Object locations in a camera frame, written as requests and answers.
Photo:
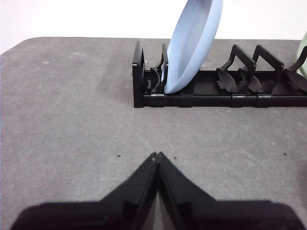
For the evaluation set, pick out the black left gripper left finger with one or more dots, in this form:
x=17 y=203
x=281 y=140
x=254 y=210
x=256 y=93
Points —
x=108 y=213

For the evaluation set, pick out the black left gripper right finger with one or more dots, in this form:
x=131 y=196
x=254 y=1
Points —
x=216 y=215

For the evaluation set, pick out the black plate rack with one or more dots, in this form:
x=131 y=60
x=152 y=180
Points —
x=204 y=99

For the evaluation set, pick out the blue plate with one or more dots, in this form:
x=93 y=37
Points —
x=192 y=43

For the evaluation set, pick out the green plate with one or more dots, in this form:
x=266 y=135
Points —
x=305 y=40

